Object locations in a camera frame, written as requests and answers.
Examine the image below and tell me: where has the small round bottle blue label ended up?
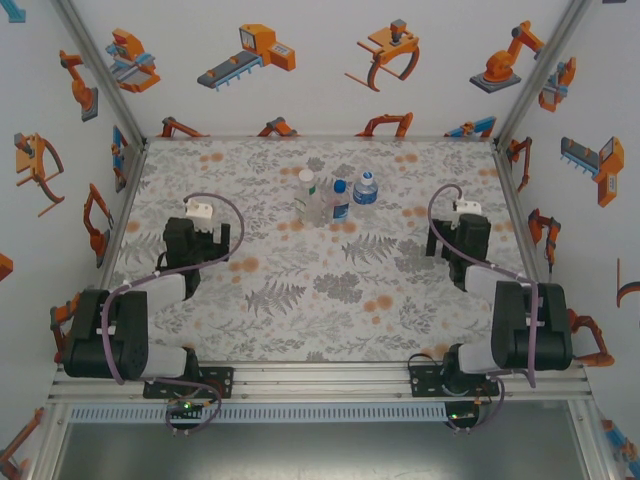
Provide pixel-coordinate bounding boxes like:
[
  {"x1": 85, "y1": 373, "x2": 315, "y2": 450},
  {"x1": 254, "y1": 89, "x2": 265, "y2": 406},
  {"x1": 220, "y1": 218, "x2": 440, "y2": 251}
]
[{"x1": 351, "y1": 169, "x2": 380, "y2": 208}]

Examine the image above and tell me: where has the clear bottle green label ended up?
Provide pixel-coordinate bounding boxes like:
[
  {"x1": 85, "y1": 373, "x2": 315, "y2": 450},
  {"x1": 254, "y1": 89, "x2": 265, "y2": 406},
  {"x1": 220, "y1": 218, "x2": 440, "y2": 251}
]
[{"x1": 293, "y1": 168, "x2": 327, "y2": 227}]

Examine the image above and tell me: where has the square clear bottle blue label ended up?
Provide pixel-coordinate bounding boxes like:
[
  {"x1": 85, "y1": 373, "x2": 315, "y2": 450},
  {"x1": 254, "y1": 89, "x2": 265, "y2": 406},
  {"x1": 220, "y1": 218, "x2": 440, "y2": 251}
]
[{"x1": 329, "y1": 178, "x2": 352, "y2": 225}]

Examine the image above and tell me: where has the floral patterned table cover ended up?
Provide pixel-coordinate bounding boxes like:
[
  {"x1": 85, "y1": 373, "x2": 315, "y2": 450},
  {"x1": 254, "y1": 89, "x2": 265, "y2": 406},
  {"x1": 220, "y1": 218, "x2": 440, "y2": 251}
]
[{"x1": 87, "y1": 138, "x2": 556, "y2": 364}]

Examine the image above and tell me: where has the grey metal sheet panel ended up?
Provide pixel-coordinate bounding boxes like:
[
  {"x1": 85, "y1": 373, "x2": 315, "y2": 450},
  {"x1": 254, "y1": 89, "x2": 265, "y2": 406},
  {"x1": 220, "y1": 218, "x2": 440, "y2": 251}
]
[{"x1": 52, "y1": 422, "x2": 589, "y2": 480}]

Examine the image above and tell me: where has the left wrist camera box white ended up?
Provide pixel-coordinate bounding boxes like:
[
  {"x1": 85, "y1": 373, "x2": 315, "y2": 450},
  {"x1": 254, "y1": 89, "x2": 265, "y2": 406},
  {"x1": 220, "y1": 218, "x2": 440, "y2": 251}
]
[{"x1": 183, "y1": 196, "x2": 215, "y2": 219}]

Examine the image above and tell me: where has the aluminium side rail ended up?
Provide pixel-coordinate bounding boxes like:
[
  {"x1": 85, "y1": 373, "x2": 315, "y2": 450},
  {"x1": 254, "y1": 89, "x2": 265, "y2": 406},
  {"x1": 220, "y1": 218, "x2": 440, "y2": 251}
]
[
  {"x1": 74, "y1": 139, "x2": 151, "y2": 364},
  {"x1": 492, "y1": 139, "x2": 571, "y2": 364}
]

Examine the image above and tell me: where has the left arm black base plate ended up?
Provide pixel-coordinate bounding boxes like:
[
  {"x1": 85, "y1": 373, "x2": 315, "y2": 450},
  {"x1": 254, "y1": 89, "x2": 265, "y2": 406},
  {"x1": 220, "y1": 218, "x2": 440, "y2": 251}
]
[{"x1": 143, "y1": 366, "x2": 235, "y2": 400}]

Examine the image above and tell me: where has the thin aluminium rail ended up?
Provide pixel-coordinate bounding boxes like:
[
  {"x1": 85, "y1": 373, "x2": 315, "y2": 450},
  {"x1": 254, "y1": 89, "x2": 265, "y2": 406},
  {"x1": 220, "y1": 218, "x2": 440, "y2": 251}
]
[{"x1": 143, "y1": 132, "x2": 497, "y2": 144}]

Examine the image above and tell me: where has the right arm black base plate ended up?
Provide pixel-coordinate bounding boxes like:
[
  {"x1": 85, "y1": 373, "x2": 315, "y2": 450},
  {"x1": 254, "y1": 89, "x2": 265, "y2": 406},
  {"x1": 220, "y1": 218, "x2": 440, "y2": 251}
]
[{"x1": 408, "y1": 364, "x2": 504, "y2": 399}]

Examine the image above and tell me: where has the wide aluminium frame rail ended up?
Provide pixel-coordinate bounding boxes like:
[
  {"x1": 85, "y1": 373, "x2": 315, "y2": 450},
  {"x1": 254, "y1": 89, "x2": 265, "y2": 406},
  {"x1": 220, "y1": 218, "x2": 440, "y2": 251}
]
[{"x1": 47, "y1": 360, "x2": 594, "y2": 405}]

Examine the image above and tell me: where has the aluminium frame post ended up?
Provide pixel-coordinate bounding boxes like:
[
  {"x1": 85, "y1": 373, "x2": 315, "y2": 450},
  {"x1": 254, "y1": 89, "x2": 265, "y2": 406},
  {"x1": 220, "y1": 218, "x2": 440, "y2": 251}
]
[
  {"x1": 49, "y1": 0, "x2": 151, "y2": 149},
  {"x1": 492, "y1": 0, "x2": 594, "y2": 149}
]

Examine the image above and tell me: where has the slotted grey cable duct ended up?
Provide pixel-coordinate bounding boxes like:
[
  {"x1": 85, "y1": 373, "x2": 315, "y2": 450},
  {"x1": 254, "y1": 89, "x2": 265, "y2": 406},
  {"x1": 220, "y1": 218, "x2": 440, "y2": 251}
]
[{"x1": 67, "y1": 403, "x2": 447, "y2": 424}]

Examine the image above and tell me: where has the aluminium frame leg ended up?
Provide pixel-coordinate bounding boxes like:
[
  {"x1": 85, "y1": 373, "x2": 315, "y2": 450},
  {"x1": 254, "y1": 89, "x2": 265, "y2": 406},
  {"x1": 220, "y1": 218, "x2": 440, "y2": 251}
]
[
  {"x1": 27, "y1": 403, "x2": 71, "y2": 480},
  {"x1": 567, "y1": 399, "x2": 624, "y2": 480}
]

